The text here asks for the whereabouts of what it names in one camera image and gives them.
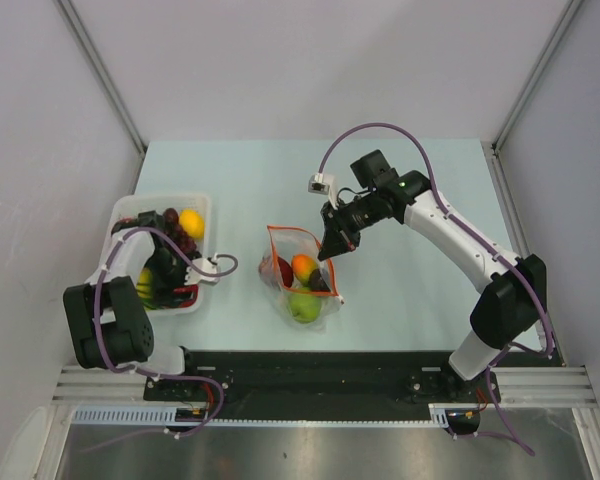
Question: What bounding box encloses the dark red apple toy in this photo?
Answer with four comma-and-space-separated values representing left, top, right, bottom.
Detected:
277, 256, 295, 288

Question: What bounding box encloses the dark purple plum toy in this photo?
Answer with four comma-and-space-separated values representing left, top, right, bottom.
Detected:
163, 208, 179, 224

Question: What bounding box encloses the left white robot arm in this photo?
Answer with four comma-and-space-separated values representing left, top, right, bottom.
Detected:
63, 211, 187, 369

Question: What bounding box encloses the red bell pepper toy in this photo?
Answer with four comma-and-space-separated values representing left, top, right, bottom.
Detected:
169, 285, 199, 308

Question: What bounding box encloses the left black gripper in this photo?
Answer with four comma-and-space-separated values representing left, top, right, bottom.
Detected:
144, 248, 202, 308

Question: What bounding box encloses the green red mango toy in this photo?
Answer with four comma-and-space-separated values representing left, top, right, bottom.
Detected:
291, 254, 318, 285

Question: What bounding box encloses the right aluminium frame post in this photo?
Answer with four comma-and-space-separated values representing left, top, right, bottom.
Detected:
491, 0, 586, 154

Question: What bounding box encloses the aluminium frame post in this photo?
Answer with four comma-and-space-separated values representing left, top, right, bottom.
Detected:
53, 0, 148, 159
491, 0, 586, 154

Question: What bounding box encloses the left aluminium frame post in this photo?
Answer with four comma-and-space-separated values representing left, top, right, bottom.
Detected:
53, 0, 148, 159

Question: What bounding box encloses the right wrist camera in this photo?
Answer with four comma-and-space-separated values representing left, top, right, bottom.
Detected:
308, 172, 338, 208

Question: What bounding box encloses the yellow lemon toy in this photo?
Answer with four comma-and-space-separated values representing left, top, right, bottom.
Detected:
179, 209, 205, 239

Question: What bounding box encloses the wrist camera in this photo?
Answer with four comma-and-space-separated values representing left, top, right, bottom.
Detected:
308, 172, 338, 208
184, 257, 221, 286

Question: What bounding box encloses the dark mangosteen toy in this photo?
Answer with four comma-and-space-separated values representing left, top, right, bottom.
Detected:
308, 269, 331, 293

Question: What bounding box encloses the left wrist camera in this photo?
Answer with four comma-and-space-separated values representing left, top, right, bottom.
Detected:
184, 257, 221, 286

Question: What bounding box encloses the clear zip top bag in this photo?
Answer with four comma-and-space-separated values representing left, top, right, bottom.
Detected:
258, 225, 344, 332

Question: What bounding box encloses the green apple toy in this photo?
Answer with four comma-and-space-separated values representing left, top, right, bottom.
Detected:
288, 293, 322, 324

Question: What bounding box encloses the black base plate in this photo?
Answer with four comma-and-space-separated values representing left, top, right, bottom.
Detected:
143, 351, 498, 422

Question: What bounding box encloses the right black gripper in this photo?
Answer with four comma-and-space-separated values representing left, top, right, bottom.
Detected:
319, 191, 384, 261

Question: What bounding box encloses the white cable duct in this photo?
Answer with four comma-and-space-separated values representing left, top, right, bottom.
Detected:
72, 405, 449, 428

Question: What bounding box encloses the white plastic food tray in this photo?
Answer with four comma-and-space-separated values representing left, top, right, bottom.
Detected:
95, 190, 216, 318

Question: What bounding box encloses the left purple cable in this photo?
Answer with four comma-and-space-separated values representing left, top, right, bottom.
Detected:
74, 226, 239, 451

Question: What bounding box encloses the purple grapes toy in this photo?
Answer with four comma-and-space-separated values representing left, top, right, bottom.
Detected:
165, 223, 201, 260

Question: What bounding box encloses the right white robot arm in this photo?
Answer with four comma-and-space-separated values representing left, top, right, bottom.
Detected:
308, 150, 546, 401

